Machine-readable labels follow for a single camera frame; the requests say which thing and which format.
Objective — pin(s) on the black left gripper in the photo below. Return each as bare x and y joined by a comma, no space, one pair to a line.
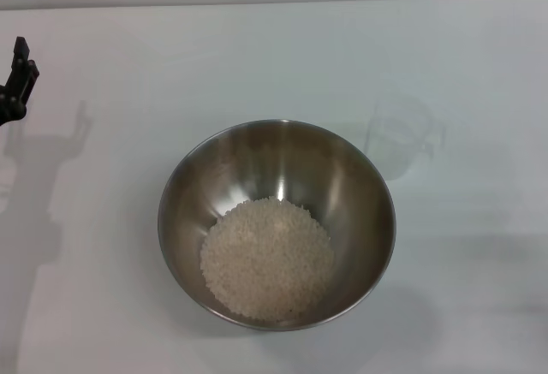
10,113

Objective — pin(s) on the stainless steel mixing bowl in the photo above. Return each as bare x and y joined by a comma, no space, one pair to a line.
274,168

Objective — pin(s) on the white rice grains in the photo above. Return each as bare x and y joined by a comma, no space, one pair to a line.
265,262

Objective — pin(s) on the clear plastic measuring cup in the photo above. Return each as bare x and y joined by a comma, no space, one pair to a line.
398,134

